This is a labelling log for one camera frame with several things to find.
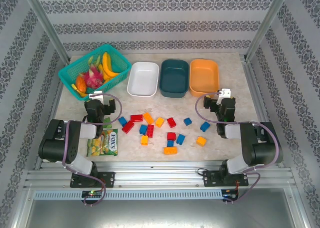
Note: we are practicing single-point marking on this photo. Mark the green Fox's candy bag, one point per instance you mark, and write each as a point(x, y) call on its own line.
point(102, 144)

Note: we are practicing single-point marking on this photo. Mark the dark teal plastic container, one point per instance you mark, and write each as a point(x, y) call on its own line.
point(173, 77)

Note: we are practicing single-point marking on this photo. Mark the aluminium frame post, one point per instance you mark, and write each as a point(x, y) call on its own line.
point(267, 22)
point(42, 17)

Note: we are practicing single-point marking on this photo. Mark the large yellow toy banana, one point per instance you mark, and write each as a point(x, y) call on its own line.
point(107, 62)

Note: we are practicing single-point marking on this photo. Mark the right circuit board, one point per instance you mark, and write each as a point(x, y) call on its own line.
point(230, 195)

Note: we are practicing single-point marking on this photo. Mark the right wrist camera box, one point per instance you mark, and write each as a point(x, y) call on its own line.
point(225, 92)

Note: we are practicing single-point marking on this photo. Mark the yellow toy fruit piece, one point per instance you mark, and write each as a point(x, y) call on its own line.
point(75, 87)

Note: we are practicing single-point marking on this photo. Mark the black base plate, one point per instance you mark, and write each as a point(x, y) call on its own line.
point(108, 179)
point(208, 179)

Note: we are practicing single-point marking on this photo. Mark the left circuit board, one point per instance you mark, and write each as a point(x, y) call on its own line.
point(92, 194)

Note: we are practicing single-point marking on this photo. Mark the small yellow toy banana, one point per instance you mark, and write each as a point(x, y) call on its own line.
point(102, 71)

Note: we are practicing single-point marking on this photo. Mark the left aluminium frame post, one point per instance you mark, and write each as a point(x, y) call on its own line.
point(42, 17)

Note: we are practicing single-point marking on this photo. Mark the long red lego brick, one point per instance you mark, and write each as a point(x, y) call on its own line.
point(136, 117)
point(128, 127)
point(150, 131)

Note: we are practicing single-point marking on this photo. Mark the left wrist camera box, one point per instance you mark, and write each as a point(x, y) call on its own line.
point(96, 94)

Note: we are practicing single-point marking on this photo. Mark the right aluminium side rail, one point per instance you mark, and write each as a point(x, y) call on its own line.
point(255, 92)

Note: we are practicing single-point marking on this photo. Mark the small green packet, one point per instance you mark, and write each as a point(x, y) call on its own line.
point(108, 122)

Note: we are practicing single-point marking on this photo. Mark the long orange lego brick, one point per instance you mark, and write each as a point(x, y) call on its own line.
point(170, 150)
point(148, 117)

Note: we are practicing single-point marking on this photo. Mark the right aluminium frame post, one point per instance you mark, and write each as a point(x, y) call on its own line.
point(267, 22)

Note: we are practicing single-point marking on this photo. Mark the white plastic container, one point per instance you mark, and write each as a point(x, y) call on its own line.
point(142, 77)

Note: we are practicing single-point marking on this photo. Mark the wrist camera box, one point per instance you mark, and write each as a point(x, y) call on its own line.
point(96, 94)
point(225, 92)

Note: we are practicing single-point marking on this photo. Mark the orange toy fruit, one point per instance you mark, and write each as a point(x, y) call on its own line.
point(81, 84)

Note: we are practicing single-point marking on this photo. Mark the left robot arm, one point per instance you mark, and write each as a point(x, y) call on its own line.
point(50, 142)

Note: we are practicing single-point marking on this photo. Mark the orange plastic container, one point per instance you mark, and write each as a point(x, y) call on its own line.
point(203, 76)

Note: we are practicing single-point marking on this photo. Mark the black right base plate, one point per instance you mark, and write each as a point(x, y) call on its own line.
point(208, 179)

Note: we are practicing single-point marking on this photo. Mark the circuit board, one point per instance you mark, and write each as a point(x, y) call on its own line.
point(230, 195)
point(92, 194)

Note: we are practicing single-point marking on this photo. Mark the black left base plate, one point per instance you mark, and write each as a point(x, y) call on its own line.
point(108, 179)

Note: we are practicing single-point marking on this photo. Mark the aluminium mounting rail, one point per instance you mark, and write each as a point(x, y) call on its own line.
point(155, 174)

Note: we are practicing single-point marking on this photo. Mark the teal plastic mesh basket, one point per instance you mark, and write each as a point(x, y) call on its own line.
point(120, 60)

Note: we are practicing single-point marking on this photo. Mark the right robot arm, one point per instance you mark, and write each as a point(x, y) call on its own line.
point(262, 147)

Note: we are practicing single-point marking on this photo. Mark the pink toy dragon fruit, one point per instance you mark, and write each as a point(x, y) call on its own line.
point(93, 79)

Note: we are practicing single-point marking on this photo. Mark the small blue lego brick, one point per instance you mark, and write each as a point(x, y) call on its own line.
point(170, 143)

